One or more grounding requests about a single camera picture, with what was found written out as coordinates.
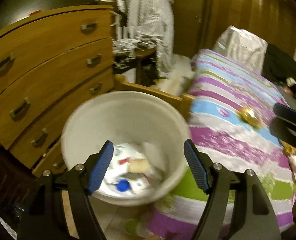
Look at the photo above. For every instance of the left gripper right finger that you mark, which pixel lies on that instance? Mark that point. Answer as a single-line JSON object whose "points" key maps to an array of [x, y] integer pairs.
{"points": [[253, 215]]}

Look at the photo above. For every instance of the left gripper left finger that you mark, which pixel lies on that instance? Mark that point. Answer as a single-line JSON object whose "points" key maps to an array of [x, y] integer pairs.
{"points": [[43, 210]]}

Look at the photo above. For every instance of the blue bottle cap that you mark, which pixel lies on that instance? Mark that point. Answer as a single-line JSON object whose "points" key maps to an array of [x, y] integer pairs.
{"points": [[123, 185]]}

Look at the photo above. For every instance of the gold cardboard box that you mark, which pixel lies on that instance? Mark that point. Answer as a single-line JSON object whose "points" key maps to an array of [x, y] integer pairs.
{"points": [[290, 152]]}

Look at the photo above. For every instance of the white medicine carton box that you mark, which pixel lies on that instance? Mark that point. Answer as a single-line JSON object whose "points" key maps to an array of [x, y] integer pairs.
{"points": [[118, 169]]}

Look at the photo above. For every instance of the pale yellow sponge block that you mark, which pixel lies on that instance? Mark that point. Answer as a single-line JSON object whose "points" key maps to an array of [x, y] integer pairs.
{"points": [[139, 166]]}

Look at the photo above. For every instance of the white plastic trash bucket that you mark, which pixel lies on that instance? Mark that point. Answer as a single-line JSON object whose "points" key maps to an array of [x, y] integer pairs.
{"points": [[133, 118]]}

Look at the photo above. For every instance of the gold foil candy wrapper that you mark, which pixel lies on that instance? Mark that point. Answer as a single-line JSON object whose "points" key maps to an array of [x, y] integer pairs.
{"points": [[248, 115]]}

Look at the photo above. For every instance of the black cloth pile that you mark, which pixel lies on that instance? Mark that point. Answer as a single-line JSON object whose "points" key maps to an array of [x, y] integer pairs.
{"points": [[278, 65]]}

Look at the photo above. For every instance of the colourful striped floral bedsheet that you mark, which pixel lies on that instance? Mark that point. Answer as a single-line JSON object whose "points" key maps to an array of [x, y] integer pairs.
{"points": [[220, 88]]}

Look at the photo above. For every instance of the silver cloth covered chair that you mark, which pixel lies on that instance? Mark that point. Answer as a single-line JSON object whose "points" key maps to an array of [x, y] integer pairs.
{"points": [[243, 47]]}

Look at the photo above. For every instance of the dark wooden wardrobe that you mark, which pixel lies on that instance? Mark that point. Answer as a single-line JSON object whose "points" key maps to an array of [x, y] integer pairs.
{"points": [[272, 20]]}

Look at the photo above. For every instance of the wooden chest of drawers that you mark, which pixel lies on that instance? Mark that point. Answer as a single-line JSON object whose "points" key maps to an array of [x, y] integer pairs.
{"points": [[50, 63]]}

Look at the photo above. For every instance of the dark wooden door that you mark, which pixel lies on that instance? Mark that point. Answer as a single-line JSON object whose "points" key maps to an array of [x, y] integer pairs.
{"points": [[188, 17]]}

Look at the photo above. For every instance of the striped grey white cloth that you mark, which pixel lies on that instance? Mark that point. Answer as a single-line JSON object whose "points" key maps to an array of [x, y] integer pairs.
{"points": [[153, 23]]}

